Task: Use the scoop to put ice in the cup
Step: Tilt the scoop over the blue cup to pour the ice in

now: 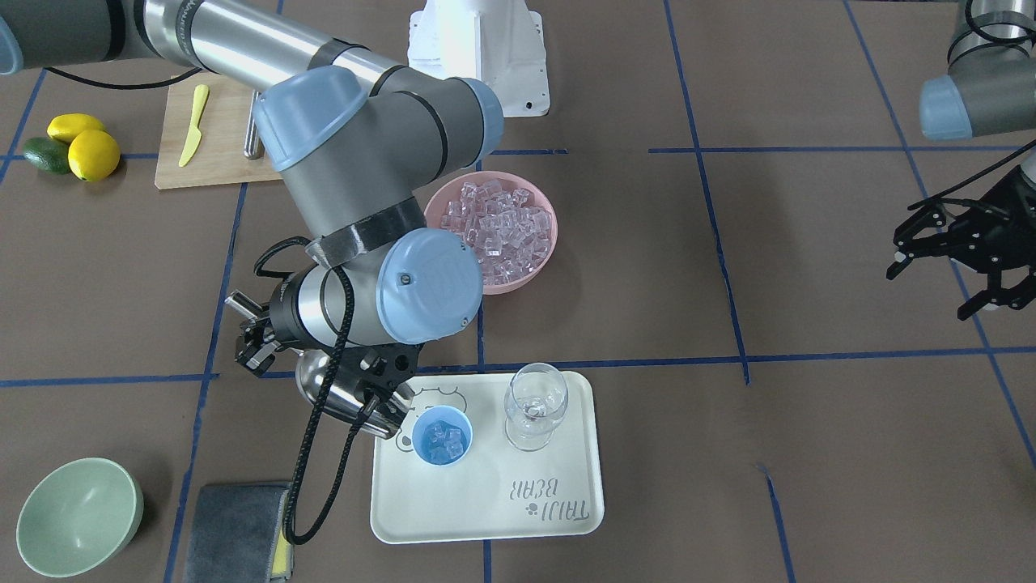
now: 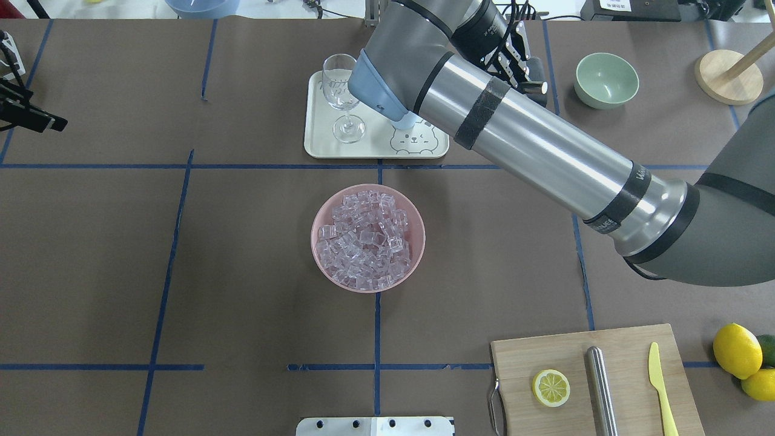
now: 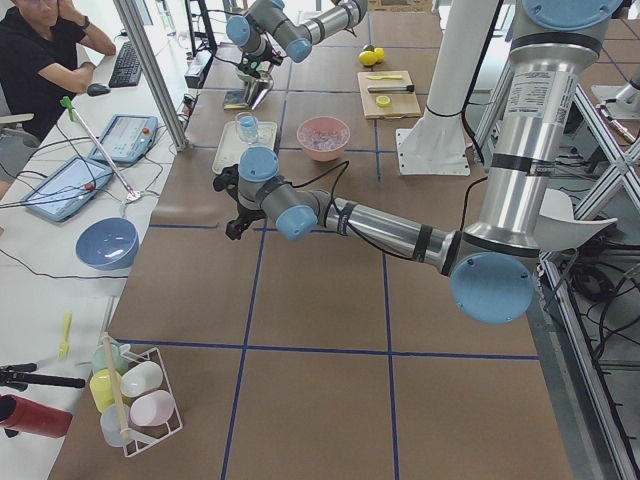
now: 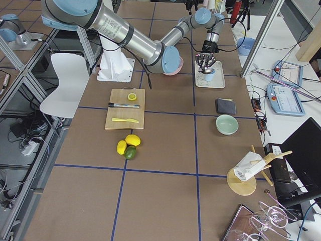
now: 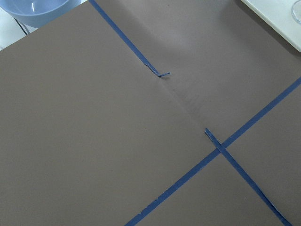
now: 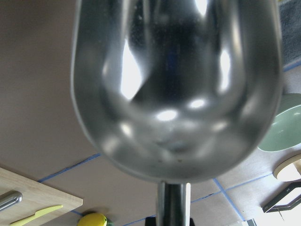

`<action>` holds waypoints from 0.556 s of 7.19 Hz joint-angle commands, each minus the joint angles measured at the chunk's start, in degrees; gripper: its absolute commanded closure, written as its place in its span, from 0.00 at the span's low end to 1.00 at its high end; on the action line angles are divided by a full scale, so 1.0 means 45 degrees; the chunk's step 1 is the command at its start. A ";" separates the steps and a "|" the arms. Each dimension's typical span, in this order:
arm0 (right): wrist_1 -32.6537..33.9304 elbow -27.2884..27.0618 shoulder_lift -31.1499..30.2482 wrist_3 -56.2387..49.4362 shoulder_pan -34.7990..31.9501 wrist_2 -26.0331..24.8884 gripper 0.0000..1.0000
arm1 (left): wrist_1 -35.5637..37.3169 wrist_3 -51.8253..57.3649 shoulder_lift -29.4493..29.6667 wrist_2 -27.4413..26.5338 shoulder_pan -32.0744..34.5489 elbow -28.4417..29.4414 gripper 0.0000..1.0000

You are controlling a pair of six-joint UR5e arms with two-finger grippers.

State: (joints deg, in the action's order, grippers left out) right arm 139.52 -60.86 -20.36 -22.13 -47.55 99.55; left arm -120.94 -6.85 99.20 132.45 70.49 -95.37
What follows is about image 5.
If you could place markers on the blue bowl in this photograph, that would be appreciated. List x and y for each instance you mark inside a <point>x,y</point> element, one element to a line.
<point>37,13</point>

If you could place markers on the cream bear tray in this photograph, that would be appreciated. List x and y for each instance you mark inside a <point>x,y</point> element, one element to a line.
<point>277,14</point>

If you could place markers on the clear wine glass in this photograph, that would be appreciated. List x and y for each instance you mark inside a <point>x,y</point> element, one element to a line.
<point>296,11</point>

